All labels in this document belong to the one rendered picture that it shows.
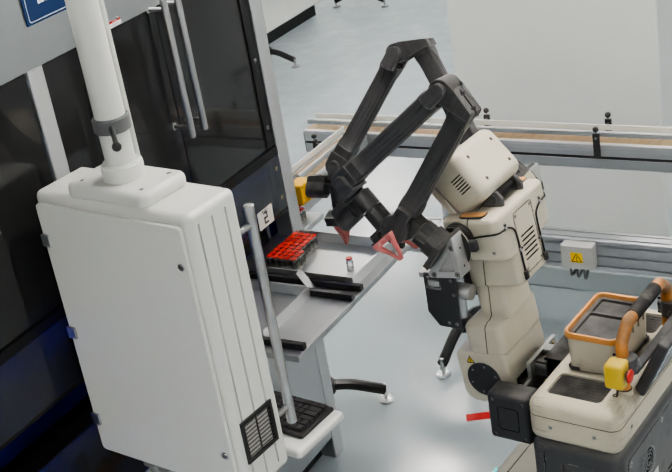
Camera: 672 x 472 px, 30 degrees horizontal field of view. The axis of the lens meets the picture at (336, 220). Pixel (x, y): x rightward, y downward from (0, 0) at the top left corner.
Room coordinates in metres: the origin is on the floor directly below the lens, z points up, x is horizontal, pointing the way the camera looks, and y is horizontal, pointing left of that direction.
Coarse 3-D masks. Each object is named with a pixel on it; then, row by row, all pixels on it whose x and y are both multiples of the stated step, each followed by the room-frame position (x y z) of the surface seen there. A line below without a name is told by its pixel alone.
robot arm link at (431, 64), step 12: (408, 48) 3.40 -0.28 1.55; (420, 48) 3.38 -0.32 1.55; (432, 48) 3.39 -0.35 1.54; (408, 60) 3.46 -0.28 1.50; (420, 60) 3.38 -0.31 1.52; (432, 60) 3.37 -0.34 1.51; (432, 72) 3.36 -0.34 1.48; (444, 72) 3.36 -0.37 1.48; (444, 108) 3.33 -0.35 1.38; (468, 132) 3.28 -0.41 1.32
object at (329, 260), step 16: (320, 240) 3.67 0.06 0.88; (336, 240) 3.64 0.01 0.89; (352, 240) 3.60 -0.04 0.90; (368, 240) 3.57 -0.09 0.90; (320, 256) 3.56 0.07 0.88; (336, 256) 3.54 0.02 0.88; (352, 256) 3.52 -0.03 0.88; (368, 256) 3.50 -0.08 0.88; (384, 256) 3.47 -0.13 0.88; (272, 272) 3.47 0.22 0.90; (288, 272) 3.44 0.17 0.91; (304, 272) 3.40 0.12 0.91; (320, 272) 3.45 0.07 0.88; (336, 272) 3.43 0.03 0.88; (352, 272) 3.41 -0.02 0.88; (368, 272) 3.39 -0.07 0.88
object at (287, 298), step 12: (252, 288) 3.41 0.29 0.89; (276, 288) 3.36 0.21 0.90; (288, 288) 3.34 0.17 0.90; (300, 288) 3.31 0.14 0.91; (276, 300) 3.31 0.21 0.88; (288, 300) 3.30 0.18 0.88; (300, 300) 3.26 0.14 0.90; (264, 312) 3.25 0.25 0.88; (276, 312) 3.24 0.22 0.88; (288, 312) 3.20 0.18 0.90; (264, 324) 3.18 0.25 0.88
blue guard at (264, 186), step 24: (264, 168) 3.66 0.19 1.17; (240, 192) 3.54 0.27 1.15; (264, 192) 3.64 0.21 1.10; (240, 216) 3.51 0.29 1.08; (48, 336) 2.79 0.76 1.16; (24, 360) 2.71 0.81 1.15; (48, 360) 2.77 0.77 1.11; (72, 360) 2.83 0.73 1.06; (0, 384) 2.63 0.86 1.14; (24, 384) 2.69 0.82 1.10; (48, 384) 2.75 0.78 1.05; (72, 384) 2.81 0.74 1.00; (0, 408) 2.61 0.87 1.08; (24, 408) 2.67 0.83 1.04; (0, 432) 2.60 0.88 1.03
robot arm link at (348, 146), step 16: (384, 64) 3.40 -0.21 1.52; (400, 64) 3.47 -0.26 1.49; (384, 80) 3.42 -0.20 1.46; (368, 96) 3.43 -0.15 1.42; (384, 96) 3.42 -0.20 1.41; (368, 112) 3.42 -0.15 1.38; (352, 128) 3.43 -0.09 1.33; (368, 128) 3.43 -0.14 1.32; (352, 144) 3.42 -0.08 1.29; (336, 160) 3.42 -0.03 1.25
